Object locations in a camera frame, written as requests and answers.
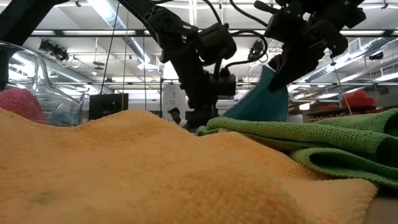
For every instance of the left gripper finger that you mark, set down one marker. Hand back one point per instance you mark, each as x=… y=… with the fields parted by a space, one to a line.
x=202 y=119

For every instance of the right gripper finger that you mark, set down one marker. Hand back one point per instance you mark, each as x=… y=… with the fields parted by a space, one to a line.
x=284 y=71

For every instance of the clear plastic bin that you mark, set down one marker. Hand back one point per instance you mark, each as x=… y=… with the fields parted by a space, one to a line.
x=62 y=93

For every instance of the pink microfiber towel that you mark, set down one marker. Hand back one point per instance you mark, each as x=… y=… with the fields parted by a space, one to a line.
x=21 y=104

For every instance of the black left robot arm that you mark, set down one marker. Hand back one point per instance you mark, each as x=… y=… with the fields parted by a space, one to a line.
x=161 y=21

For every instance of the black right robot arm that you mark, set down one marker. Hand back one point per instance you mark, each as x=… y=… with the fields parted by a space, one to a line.
x=326 y=6

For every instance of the green microfiber towel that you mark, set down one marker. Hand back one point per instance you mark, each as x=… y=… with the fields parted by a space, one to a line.
x=280 y=129

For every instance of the orange microfiber towel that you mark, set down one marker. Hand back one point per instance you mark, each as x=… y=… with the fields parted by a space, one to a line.
x=124 y=171

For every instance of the person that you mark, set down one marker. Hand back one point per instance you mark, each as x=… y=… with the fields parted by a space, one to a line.
x=177 y=116

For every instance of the white panel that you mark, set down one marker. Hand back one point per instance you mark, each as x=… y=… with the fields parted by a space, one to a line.
x=172 y=96

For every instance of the white air vent grille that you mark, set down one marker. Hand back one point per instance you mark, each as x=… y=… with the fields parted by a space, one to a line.
x=355 y=45

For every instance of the black ceiling fixture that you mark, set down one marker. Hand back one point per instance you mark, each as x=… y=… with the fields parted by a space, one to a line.
x=376 y=56

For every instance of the black monitor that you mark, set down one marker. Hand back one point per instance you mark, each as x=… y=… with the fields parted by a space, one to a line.
x=107 y=105

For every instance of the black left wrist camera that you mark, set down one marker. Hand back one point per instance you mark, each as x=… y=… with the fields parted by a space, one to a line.
x=224 y=84

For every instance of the black hanging camera rig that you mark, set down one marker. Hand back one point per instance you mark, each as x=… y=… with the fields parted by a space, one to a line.
x=256 y=49
x=54 y=49

